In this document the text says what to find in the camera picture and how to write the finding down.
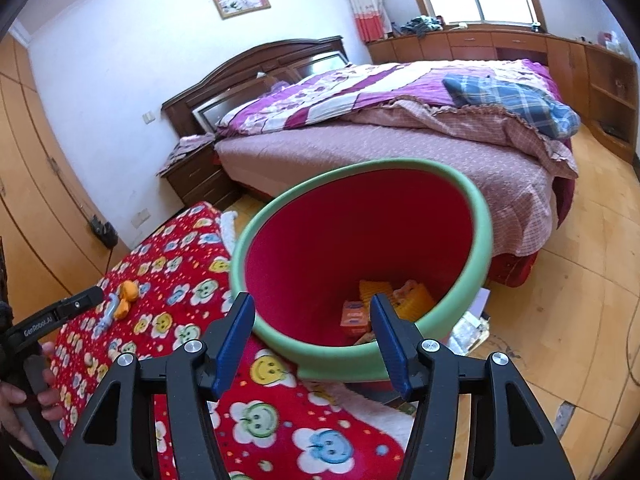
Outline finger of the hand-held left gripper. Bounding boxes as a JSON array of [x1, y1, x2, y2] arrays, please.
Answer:
[[52, 284, 107, 322]]

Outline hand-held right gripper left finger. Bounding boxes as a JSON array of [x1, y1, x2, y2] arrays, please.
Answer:
[[52, 292, 256, 480]]

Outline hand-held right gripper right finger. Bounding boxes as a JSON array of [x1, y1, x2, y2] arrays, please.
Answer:
[[369, 293, 576, 480]]

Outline orange cardboard box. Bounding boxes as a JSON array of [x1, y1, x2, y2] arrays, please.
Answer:
[[340, 300, 375, 339]]

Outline yellow foam fruit net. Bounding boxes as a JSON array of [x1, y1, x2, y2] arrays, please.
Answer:
[[392, 280, 436, 322], [358, 280, 396, 306]]

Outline person's left hand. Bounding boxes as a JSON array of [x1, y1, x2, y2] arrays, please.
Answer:
[[0, 342, 63, 453]]

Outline orange foam fruit net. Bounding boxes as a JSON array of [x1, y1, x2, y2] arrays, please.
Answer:
[[114, 280, 141, 320]]

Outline black hanging bag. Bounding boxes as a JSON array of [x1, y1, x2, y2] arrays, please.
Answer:
[[90, 215, 118, 248]]

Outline papers on floor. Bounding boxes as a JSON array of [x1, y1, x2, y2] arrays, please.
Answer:
[[447, 287, 493, 356]]

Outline red smiley flower tablecloth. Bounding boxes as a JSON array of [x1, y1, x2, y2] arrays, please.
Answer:
[[47, 201, 416, 480]]

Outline wooden wardrobe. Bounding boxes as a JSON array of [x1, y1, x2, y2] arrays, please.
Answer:
[[0, 35, 131, 321]]

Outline dark wooden nightstand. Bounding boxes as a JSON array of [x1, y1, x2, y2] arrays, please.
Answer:
[[157, 137, 236, 206]]

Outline pink cloth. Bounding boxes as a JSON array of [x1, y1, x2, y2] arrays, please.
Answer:
[[156, 134, 217, 177]]

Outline bed with pink sheet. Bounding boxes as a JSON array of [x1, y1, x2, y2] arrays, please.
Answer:
[[212, 57, 581, 288]]

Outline purple patterned quilt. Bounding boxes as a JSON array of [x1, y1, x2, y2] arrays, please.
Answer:
[[215, 58, 581, 181]]

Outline dark wooden headboard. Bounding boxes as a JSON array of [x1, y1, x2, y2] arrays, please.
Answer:
[[161, 36, 351, 136]]

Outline blue plaid cloth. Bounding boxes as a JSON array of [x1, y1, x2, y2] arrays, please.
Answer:
[[442, 74, 582, 140]]

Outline pile of clothes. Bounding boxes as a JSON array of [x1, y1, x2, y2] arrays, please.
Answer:
[[400, 15, 446, 37]]

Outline wooden window cabinet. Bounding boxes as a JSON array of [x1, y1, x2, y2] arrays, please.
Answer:
[[366, 22, 640, 163]]

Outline white and red curtain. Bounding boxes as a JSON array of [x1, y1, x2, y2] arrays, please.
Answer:
[[345, 0, 393, 43]]

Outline pink items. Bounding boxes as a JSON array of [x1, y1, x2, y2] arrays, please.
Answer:
[[596, 30, 626, 53]]

